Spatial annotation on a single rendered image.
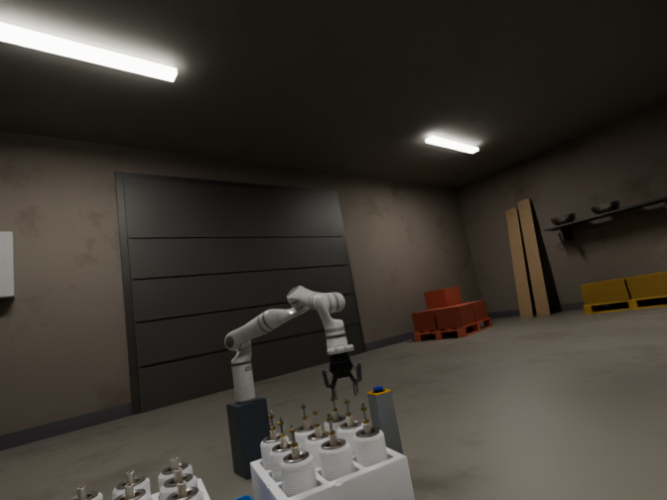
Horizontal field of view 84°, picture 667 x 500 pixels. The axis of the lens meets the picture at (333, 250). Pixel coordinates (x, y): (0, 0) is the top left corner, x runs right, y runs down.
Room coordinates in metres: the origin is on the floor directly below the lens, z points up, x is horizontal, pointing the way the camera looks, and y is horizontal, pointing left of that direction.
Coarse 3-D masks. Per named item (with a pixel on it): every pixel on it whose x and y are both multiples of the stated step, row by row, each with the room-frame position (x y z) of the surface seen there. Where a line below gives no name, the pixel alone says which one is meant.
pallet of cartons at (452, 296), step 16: (448, 288) 6.31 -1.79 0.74; (432, 304) 6.38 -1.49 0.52; (448, 304) 6.22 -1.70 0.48; (464, 304) 6.05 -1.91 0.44; (480, 304) 6.21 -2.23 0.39; (416, 320) 5.98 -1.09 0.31; (432, 320) 5.79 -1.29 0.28; (448, 320) 5.62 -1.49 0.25; (464, 320) 5.56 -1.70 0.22; (480, 320) 6.03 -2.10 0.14; (416, 336) 5.97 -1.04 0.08; (432, 336) 6.23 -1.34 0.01; (448, 336) 5.86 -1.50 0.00; (464, 336) 5.48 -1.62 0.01
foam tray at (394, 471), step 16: (256, 464) 1.34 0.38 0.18; (384, 464) 1.16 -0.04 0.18; (400, 464) 1.18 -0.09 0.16; (256, 480) 1.30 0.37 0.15; (272, 480) 1.19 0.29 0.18; (320, 480) 1.13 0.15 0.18; (336, 480) 1.11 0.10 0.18; (352, 480) 1.12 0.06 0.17; (368, 480) 1.14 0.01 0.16; (384, 480) 1.16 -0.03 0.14; (400, 480) 1.18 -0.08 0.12; (256, 496) 1.33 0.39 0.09; (272, 496) 1.11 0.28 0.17; (304, 496) 1.05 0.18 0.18; (320, 496) 1.07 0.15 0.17; (336, 496) 1.09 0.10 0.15; (352, 496) 1.11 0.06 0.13; (368, 496) 1.13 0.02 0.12; (384, 496) 1.15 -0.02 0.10; (400, 496) 1.18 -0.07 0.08
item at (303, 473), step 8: (312, 456) 1.13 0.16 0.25; (280, 464) 1.11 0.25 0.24; (288, 464) 1.09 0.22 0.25; (296, 464) 1.08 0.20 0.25; (304, 464) 1.09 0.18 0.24; (312, 464) 1.11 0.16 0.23; (288, 472) 1.09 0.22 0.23; (296, 472) 1.08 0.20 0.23; (304, 472) 1.09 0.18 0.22; (312, 472) 1.11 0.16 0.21; (288, 480) 1.09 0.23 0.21; (296, 480) 1.08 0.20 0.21; (304, 480) 1.09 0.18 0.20; (312, 480) 1.10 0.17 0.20; (288, 488) 1.09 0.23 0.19; (296, 488) 1.08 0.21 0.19; (304, 488) 1.09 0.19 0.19; (312, 488) 1.10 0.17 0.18; (288, 496) 1.09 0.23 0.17
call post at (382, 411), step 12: (372, 396) 1.46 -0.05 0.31; (384, 396) 1.45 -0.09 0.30; (372, 408) 1.47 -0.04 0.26; (384, 408) 1.45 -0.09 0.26; (372, 420) 1.49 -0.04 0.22; (384, 420) 1.44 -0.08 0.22; (396, 420) 1.46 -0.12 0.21; (384, 432) 1.44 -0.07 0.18; (396, 432) 1.46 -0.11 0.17; (396, 444) 1.46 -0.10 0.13
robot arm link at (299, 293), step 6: (294, 288) 1.61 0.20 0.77; (300, 288) 1.56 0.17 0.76; (288, 294) 1.60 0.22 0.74; (294, 294) 1.55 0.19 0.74; (300, 294) 1.51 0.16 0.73; (306, 294) 1.48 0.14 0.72; (312, 294) 1.43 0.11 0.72; (288, 300) 1.59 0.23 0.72; (294, 300) 1.57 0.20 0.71; (300, 300) 1.50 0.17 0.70; (306, 300) 1.45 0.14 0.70; (312, 306) 1.41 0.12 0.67
